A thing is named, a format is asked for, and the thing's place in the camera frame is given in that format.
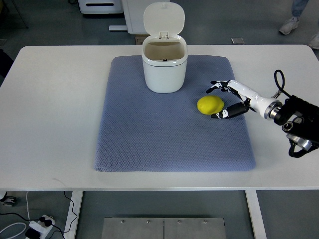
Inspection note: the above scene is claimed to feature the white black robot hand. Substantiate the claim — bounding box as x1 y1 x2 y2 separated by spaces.
206 80 282 120

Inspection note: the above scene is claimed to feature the yellow lemon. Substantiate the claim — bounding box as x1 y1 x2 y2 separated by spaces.
197 95 224 115

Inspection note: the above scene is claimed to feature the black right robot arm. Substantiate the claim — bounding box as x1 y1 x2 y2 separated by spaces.
267 70 319 158

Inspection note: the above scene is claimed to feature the white trash bin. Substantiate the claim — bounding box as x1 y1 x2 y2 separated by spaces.
142 2 188 93

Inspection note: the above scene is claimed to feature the grey floor socket plate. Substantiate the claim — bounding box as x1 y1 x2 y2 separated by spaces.
231 37 245 45

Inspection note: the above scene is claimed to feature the white sneaker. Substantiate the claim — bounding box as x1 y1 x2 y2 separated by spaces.
279 17 299 35
308 33 319 50

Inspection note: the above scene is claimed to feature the white table leg right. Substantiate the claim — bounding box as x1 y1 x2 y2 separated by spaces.
245 190 267 239

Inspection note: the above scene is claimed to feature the white table leg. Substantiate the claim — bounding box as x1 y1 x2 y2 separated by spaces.
245 190 267 239
64 191 84 239

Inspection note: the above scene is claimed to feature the blue quilted mat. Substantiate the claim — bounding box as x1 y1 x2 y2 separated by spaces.
94 55 256 172

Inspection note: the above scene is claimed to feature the cardboard box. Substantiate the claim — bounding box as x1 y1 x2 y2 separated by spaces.
135 34 149 45

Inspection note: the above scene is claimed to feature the white cabinet in background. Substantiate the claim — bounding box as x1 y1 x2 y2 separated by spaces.
109 0 158 35

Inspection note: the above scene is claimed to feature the white appliance in background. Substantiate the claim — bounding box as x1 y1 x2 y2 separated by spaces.
78 0 124 15

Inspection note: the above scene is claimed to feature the white table leg left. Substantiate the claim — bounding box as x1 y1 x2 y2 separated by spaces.
64 191 84 239

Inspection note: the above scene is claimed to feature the white power strip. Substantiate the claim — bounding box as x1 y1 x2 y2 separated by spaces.
29 215 55 239

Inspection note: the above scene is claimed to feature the metal base plate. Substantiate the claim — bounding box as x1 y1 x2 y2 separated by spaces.
102 218 226 239

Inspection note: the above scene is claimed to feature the black cable on floor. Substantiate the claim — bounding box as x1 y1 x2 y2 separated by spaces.
0 191 78 239

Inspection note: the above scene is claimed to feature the white cable on floor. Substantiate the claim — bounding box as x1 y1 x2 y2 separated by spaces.
0 191 32 239

